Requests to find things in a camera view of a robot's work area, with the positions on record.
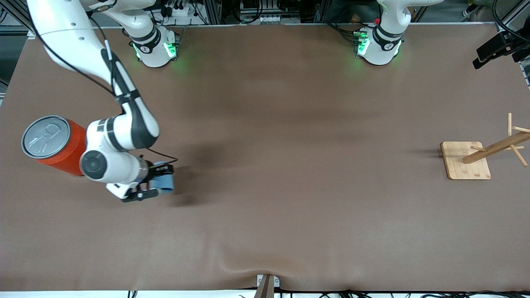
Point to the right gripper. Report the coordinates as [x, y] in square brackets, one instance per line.
[154, 170]

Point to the light blue plastic cup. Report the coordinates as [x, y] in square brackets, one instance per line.
[165, 184]

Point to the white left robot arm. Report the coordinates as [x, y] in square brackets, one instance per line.
[383, 45]

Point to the large orange can container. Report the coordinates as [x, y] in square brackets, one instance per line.
[45, 136]

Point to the brown table mat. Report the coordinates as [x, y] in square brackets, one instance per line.
[265, 165]

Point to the wooden mug tree rack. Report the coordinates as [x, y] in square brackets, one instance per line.
[466, 165]

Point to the white power strip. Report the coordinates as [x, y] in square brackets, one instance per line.
[182, 11]

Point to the white connector strip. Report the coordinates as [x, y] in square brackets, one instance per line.
[273, 19]

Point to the metal camera stand bracket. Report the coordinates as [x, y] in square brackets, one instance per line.
[267, 285]

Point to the aluminium frame post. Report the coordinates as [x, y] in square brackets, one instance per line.
[213, 12]

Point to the aluminium frame rail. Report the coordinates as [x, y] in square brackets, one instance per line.
[12, 29]

